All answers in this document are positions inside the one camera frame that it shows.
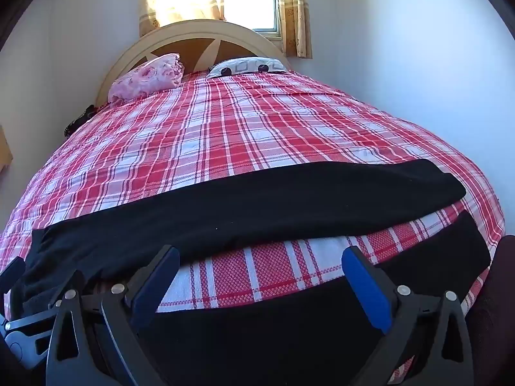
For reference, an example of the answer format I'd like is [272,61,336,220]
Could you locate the light wooden furniture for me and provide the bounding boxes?
[0,124,14,174]

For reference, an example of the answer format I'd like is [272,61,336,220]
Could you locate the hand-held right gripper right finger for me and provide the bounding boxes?
[341,245,477,386]

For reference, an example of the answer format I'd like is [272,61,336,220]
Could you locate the dark maroon cloth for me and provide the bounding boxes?
[463,233,515,386]

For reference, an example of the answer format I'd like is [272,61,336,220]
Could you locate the black pants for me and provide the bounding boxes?
[20,159,493,386]

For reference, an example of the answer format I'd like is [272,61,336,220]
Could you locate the white black patterned pillow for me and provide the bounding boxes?
[206,57,289,79]

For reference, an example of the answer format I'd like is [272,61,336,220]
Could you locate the pink floral pillow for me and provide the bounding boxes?
[108,53,186,104]

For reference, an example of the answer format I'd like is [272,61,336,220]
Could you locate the window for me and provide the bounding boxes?
[223,0,282,39]

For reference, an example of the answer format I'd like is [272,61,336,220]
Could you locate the red plaid bed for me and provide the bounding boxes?
[0,68,506,322]

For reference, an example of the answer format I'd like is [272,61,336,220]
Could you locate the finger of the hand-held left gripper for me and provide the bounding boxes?
[0,256,26,295]

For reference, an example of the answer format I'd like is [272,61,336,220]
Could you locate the cream wooden headboard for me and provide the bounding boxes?
[96,19,291,105]

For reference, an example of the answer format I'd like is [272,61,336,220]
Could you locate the black cloth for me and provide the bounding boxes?
[63,105,98,137]

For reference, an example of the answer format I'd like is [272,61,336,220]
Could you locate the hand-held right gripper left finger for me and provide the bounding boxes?
[45,244,181,386]

